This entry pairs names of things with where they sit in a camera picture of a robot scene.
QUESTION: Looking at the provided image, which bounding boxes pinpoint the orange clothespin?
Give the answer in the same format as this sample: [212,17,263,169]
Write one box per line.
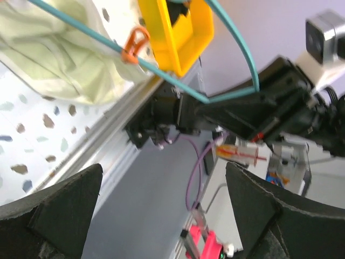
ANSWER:
[121,26,150,64]

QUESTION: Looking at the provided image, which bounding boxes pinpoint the aluminium table rail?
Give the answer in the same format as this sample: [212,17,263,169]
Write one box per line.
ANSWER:
[0,75,162,206]

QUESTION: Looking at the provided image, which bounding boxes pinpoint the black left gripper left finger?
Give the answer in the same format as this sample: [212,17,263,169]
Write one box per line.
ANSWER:
[1,163,103,258]

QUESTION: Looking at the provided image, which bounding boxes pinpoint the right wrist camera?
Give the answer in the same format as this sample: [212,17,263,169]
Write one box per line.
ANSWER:
[295,10,344,91]

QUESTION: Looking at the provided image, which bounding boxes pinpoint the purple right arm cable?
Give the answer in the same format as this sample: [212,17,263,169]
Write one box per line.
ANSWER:
[167,131,230,211]

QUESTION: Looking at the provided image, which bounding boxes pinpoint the pale green underwear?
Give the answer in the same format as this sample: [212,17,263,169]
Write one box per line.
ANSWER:
[1,1,150,105]

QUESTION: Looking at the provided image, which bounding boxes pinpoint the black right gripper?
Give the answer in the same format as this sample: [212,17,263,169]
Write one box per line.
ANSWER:
[195,55,344,156]

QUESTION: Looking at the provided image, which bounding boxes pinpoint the teal hanger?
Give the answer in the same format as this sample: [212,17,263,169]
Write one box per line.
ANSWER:
[30,1,260,104]

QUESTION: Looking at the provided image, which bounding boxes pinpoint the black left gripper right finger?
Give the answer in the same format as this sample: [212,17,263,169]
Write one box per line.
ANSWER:
[226,162,344,259]

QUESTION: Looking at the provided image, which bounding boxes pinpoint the yellow plastic bin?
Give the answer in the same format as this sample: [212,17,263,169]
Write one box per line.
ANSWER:
[138,1,214,77]

